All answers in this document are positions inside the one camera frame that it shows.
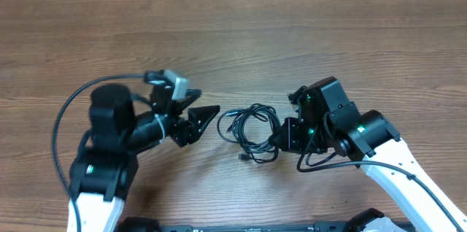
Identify thin black USB cable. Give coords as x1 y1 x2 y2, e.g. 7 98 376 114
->
217 109 280 164

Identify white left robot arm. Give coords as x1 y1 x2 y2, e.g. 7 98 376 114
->
67 80 220 231

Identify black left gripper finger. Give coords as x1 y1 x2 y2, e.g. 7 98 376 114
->
188 105 220 144
175 89 201 112

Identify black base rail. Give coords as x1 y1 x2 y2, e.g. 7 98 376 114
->
115 208 417 232

